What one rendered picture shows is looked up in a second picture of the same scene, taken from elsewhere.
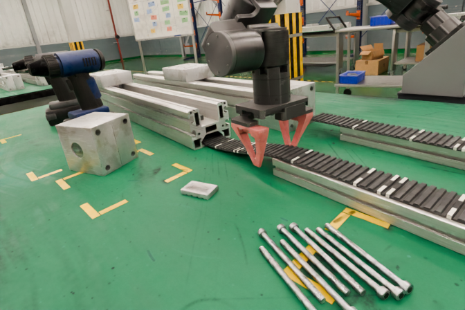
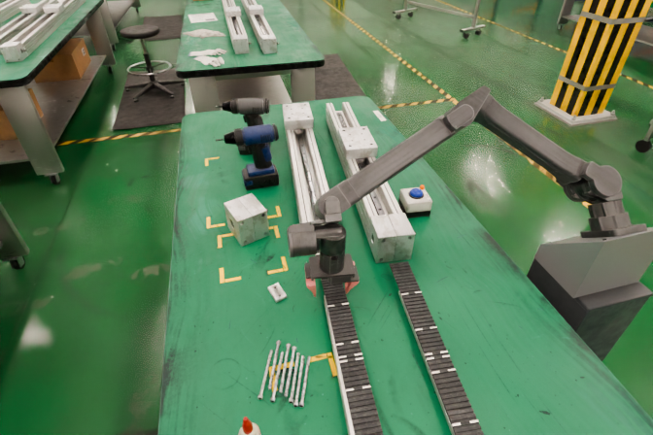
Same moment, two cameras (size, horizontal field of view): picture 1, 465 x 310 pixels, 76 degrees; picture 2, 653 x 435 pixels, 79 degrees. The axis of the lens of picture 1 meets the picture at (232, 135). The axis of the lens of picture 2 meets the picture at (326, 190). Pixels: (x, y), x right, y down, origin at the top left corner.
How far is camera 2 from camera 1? 68 cm
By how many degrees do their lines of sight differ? 29
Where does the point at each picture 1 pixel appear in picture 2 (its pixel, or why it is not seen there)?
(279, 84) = (329, 264)
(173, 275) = (231, 341)
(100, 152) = (241, 234)
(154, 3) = not seen: outside the picture
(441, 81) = (564, 273)
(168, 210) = (254, 299)
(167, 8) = not seen: outside the picture
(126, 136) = (261, 223)
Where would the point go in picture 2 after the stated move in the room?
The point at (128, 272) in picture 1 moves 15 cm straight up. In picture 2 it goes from (217, 328) to (205, 285)
